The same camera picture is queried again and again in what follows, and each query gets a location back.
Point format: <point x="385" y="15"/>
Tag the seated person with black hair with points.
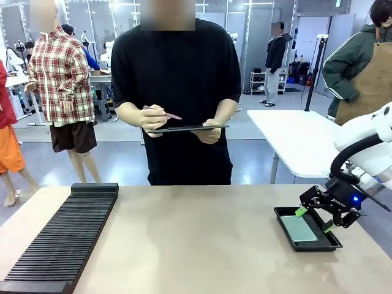
<point x="28" y="52"/>

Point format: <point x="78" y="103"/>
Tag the person's right hand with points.
<point x="153" y="122"/>

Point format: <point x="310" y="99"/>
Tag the white desk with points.
<point x="18" y="82"/>

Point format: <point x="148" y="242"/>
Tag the white shoe rack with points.
<point x="283" y="82"/>

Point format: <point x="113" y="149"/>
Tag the white table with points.
<point x="294" y="141"/>

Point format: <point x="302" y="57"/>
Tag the mannequin in plaid shirt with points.
<point x="62" y="76"/>

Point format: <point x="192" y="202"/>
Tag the pink pen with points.
<point x="162" y="112"/>

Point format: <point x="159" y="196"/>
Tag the black slotted PCB rack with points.
<point x="64" y="235"/>

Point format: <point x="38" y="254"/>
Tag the black tripod pole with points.
<point x="315" y="70"/>

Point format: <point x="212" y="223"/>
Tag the person in black t-shirt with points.
<point x="176" y="76"/>

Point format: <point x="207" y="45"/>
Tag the mannequin in red jacket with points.
<point x="9" y="122"/>

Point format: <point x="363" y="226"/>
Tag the green perforated PCB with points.
<point x="299" y="229"/>

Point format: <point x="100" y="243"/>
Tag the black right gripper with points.
<point x="341" y="196"/>

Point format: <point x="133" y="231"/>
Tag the black tablet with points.
<point x="190" y="128"/>

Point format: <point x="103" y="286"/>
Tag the black plastic tray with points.
<point x="306" y="245"/>

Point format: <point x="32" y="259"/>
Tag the person in brown apron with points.
<point x="364" y="61"/>

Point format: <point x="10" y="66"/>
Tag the person's right forearm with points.
<point x="130" y="113"/>

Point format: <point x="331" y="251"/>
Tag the cardboard box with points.
<point x="102" y="72"/>

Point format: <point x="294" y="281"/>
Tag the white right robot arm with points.
<point x="367" y="134"/>

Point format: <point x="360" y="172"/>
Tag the person in dark jacket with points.
<point x="274" y="61"/>

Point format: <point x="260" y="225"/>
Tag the grey step stool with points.
<point x="102" y="109"/>

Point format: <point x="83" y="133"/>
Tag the person's left forearm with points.
<point x="227" y="108"/>

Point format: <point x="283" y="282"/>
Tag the person's left hand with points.
<point x="211" y="136"/>

